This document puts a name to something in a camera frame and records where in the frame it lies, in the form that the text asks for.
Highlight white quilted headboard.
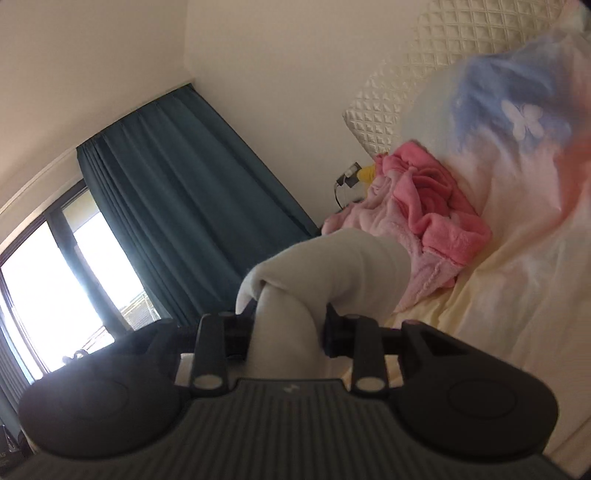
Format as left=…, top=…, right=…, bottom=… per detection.
left=342, top=0, right=568, bottom=160

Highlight pastel bed sheet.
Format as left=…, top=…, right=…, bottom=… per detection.
left=383, top=152, right=591, bottom=467

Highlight dark framed window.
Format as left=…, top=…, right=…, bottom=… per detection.
left=0, top=178, right=162, bottom=384

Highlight deep pink fleece garment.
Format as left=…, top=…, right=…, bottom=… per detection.
left=375, top=142, right=492, bottom=268

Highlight pastel butterfly print pillow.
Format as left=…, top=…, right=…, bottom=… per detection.
left=397, top=4, right=591, bottom=232

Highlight blue curtain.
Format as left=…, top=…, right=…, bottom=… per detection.
left=76, top=84, right=319, bottom=333
left=0, top=351, right=35, bottom=430

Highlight cream pants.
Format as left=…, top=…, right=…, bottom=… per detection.
left=235, top=229, right=411, bottom=379

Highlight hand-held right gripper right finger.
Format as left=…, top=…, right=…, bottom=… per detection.
left=322, top=304, right=468, bottom=398

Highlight light pink fleece robe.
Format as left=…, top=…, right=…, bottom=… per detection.
left=322, top=178, right=462, bottom=315

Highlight charger cable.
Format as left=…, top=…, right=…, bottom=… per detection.
left=333, top=178, right=365, bottom=210

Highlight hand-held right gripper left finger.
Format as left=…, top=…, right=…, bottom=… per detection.
left=117, top=313, right=257, bottom=398

